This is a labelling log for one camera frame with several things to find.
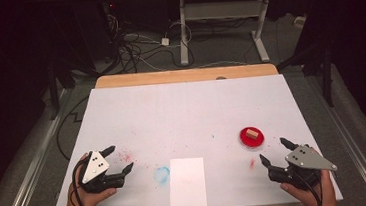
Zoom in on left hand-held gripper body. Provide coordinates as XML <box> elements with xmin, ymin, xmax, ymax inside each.
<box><xmin>74</xmin><ymin>148</ymin><xmax>126</xmax><ymax>195</ymax></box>

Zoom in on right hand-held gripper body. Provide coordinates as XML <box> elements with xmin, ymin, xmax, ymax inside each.
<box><xmin>265</xmin><ymin>141</ymin><xmax>340</xmax><ymax>194</ymax></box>

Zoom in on round red ink pad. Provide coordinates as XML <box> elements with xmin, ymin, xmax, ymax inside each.
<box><xmin>237</xmin><ymin>125</ymin><xmax>266</xmax><ymax>152</ymax></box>

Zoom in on small wooden stamp block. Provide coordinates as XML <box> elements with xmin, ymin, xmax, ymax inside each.
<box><xmin>245</xmin><ymin>128</ymin><xmax>259</xmax><ymax>142</ymax></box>

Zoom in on person's left hand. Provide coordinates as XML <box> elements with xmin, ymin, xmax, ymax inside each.
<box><xmin>63</xmin><ymin>150</ymin><xmax>120</xmax><ymax>206</ymax></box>

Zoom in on person's right hand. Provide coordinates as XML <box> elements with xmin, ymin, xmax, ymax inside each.
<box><xmin>278</xmin><ymin>168</ymin><xmax>339</xmax><ymax>206</ymax></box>

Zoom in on white paper sheet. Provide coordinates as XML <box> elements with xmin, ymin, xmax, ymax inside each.
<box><xmin>166</xmin><ymin>155</ymin><xmax>209</xmax><ymax>206</ymax></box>

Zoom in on black stand legs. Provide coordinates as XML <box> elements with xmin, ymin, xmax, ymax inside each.
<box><xmin>43</xmin><ymin>51</ymin><xmax>105</xmax><ymax>122</ymax></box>
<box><xmin>275</xmin><ymin>34</ymin><xmax>337</xmax><ymax>112</ymax></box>

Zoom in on large white board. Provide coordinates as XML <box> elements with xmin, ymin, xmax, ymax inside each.
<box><xmin>42</xmin><ymin>67</ymin><xmax>344</xmax><ymax>206</ymax></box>

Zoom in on wooden table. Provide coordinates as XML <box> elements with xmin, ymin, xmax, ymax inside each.
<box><xmin>93</xmin><ymin>59</ymin><xmax>301</xmax><ymax>206</ymax></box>

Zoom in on small white box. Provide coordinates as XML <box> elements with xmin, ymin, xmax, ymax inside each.
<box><xmin>293</xmin><ymin>15</ymin><xmax>308</xmax><ymax>29</ymax></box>

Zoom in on left hand-held gripper black cable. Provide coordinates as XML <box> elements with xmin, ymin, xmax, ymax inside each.
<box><xmin>70</xmin><ymin>157</ymin><xmax>105</xmax><ymax>206</ymax></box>

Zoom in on hand-held gripper black cable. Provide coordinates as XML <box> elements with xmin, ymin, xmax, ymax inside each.
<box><xmin>290</xmin><ymin>169</ymin><xmax>325</xmax><ymax>206</ymax></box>
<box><xmin>70</xmin><ymin>157</ymin><xmax>105</xmax><ymax>206</ymax></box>

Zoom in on right hand-held gripper black cable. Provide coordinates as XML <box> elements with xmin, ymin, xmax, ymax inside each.
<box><xmin>290</xmin><ymin>169</ymin><xmax>325</xmax><ymax>206</ymax></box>

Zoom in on grey metal floor rail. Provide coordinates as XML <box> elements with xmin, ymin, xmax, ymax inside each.
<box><xmin>0</xmin><ymin>88</ymin><xmax>83</xmax><ymax>206</ymax></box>
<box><xmin>313</xmin><ymin>66</ymin><xmax>366</xmax><ymax>206</ymax></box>

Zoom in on black floor cable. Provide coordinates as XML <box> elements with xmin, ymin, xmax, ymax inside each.
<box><xmin>52</xmin><ymin>95</ymin><xmax>95</xmax><ymax>162</ymax></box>

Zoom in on tangle of floor cables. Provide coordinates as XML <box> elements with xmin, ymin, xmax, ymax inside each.
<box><xmin>101</xmin><ymin>0</ymin><xmax>197</xmax><ymax>76</ymax></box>

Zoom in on white metal desk frame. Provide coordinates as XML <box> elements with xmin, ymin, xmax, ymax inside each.
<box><xmin>161</xmin><ymin>0</ymin><xmax>323</xmax><ymax>72</ymax></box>

